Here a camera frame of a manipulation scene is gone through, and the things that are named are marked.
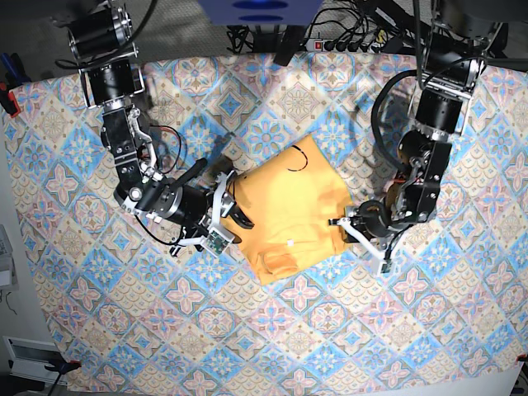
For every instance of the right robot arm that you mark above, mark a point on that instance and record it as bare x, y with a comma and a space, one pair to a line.
102, 41

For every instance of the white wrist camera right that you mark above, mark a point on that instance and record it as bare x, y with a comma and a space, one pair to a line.
221, 201

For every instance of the yellow T-shirt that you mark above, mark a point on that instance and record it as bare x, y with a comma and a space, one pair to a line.
290, 199

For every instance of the white power strip red switch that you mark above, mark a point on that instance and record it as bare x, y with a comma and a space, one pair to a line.
360, 45

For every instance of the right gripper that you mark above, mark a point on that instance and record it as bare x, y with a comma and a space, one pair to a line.
177, 202

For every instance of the black clamp on table edge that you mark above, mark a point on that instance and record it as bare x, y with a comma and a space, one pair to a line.
290, 43

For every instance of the blue patterned tablecloth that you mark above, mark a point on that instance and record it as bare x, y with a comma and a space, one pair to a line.
142, 321

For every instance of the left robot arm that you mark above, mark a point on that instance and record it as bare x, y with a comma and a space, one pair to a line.
451, 56

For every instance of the red clamp left edge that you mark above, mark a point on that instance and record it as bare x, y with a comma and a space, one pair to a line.
8, 101

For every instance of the aluminium rail with clamp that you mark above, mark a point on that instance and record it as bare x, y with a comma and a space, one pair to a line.
28, 359

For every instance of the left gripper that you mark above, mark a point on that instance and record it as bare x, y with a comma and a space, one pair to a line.
373, 220

